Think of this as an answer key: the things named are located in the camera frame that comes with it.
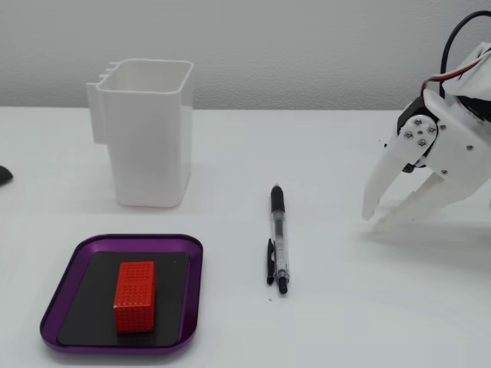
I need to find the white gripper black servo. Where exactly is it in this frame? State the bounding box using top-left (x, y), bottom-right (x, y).
top-left (361, 90), bottom-right (491, 234)

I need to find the black clear retractable pen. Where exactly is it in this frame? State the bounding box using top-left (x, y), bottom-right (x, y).
top-left (266, 184), bottom-right (291, 295)

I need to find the white plastic pen holder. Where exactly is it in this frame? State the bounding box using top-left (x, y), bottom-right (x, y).
top-left (85, 57), bottom-right (194, 209)

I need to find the red perforated block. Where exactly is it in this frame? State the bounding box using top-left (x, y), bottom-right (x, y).
top-left (113, 261), bottom-right (157, 335)

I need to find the black mat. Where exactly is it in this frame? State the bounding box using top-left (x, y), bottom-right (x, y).
top-left (56, 251), bottom-right (192, 346)

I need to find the purple metal tray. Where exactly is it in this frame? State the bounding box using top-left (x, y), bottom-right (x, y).
top-left (39, 233), bottom-right (205, 354)

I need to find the red white black servo wire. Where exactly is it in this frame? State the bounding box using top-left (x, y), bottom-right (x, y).
top-left (421, 53), bottom-right (491, 91)

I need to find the black cable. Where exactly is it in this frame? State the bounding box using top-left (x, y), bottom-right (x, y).
top-left (442, 10), bottom-right (491, 97)

